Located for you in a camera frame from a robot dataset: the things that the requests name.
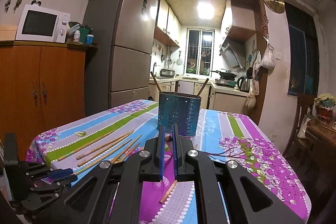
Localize kitchen window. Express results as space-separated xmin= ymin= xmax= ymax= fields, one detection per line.
xmin=185 ymin=29 xmax=215 ymax=77

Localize blue perforated utensil holder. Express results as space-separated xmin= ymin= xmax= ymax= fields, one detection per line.
xmin=157 ymin=92 xmax=202 ymax=138

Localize floral striped tablecloth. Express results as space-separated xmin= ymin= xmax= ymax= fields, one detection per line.
xmin=27 ymin=100 xmax=311 ymax=223

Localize chopstick standing in holder left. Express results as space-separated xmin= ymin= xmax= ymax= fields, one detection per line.
xmin=150 ymin=71 xmax=162 ymax=93

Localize chopstick standing in holder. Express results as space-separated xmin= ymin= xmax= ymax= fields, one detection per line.
xmin=197 ymin=78 xmax=209 ymax=97
xmin=150 ymin=71 xmax=162 ymax=93

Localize chopstick standing in holder right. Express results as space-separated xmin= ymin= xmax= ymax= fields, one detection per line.
xmin=197 ymin=78 xmax=209 ymax=97

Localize black wok on stove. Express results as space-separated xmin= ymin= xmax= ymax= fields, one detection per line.
xmin=211 ymin=70 xmax=237 ymax=81

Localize steel electric kettle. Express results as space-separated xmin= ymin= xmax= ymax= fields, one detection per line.
xmin=237 ymin=77 xmax=251 ymax=93

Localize orange wooden cabinet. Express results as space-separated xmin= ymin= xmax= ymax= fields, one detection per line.
xmin=1 ymin=41 xmax=97 ymax=160

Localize steel range hood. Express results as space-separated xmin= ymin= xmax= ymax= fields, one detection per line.
xmin=220 ymin=38 xmax=246 ymax=70

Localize white hanging plastic bag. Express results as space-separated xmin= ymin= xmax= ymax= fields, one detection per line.
xmin=261 ymin=36 xmax=276 ymax=69

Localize grey three-door refrigerator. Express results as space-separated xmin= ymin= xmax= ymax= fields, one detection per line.
xmin=83 ymin=0 xmax=158 ymax=116

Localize green box on cabinet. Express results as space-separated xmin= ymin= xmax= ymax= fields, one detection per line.
xmin=79 ymin=27 xmax=90 ymax=43

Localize dark wooden chair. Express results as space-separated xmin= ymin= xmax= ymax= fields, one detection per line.
xmin=282 ymin=94 xmax=316 ymax=157

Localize ceiling lamp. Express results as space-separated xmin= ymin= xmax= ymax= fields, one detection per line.
xmin=197 ymin=1 xmax=215 ymax=20

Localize white medicine bottle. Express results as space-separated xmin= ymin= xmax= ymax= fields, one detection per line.
xmin=73 ymin=30 xmax=80 ymax=42

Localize dark wooden side table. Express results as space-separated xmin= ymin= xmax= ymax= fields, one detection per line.
xmin=305 ymin=119 xmax=335 ymax=189

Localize white microwave oven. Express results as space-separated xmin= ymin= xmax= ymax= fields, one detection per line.
xmin=15 ymin=5 xmax=71 ymax=43

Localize potted flowers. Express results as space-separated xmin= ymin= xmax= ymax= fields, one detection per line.
xmin=314 ymin=93 xmax=335 ymax=123

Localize penguin figurine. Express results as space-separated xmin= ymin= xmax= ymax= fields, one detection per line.
xmin=31 ymin=0 xmax=42 ymax=7

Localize round gold wall clock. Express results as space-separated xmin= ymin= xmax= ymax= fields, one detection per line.
xmin=264 ymin=0 xmax=285 ymax=14

